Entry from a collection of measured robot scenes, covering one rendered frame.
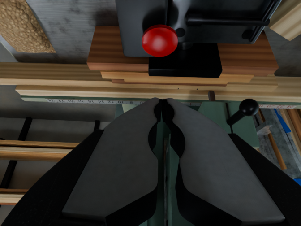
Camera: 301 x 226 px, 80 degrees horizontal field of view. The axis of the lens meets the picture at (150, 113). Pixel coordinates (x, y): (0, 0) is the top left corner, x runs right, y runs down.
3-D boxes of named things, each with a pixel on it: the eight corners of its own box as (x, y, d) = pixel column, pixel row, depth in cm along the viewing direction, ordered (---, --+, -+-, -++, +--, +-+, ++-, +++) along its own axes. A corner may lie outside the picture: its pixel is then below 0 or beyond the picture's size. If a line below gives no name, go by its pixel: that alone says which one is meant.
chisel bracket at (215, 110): (247, 92, 27) (262, 147, 23) (216, 128, 40) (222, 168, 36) (198, 91, 27) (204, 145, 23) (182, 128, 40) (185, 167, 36)
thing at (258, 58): (264, 30, 27) (279, 67, 24) (259, 38, 29) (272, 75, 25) (95, 25, 27) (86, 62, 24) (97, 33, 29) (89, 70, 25)
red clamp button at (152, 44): (180, 22, 14) (180, 31, 14) (174, 51, 17) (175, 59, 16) (141, 20, 14) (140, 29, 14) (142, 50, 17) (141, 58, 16)
